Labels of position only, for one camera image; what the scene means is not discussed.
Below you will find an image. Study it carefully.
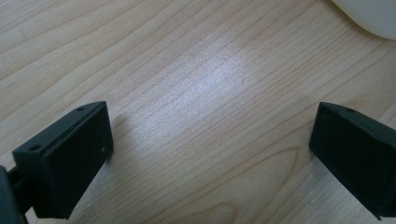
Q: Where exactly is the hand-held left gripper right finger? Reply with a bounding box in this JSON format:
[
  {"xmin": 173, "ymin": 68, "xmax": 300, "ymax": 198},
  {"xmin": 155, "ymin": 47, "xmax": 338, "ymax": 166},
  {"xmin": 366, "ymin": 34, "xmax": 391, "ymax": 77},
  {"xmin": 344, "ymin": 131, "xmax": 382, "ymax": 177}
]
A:
[{"xmin": 308, "ymin": 101, "xmax": 396, "ymax": 221}]

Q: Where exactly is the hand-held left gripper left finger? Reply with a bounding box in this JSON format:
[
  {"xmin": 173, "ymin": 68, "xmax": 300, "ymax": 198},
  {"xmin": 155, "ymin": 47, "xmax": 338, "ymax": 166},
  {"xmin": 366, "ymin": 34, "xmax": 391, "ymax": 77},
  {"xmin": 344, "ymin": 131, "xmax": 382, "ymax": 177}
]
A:
[{"xmin": 11, "ymin": 100, "xmax": 115, "ymax": 220}]

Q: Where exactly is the white plastic tray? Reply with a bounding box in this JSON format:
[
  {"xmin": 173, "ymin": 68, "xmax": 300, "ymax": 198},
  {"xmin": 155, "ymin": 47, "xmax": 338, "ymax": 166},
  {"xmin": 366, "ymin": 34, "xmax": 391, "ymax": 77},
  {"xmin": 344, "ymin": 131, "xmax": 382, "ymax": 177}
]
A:
[{"xmin": 331, "ymin": 0, "xmax": 396, "ymax": 41}]

